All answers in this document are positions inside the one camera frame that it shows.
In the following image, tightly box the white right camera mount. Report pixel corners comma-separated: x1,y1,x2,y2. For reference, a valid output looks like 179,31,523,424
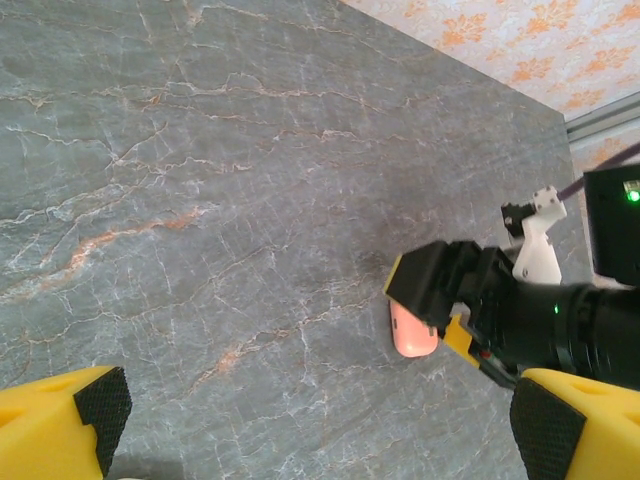
501,185,569,286

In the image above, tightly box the pink earbud charging case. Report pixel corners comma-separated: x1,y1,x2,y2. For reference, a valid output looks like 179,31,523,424
389,299,440,358

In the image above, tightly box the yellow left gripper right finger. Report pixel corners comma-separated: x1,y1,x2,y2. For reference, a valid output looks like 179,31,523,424
509,368,640,480

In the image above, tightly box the aluminium frame post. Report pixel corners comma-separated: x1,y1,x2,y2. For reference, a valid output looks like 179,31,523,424
564,91,640,146

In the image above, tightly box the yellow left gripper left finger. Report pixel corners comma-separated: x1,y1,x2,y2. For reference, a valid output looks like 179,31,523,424
0,366,132,480

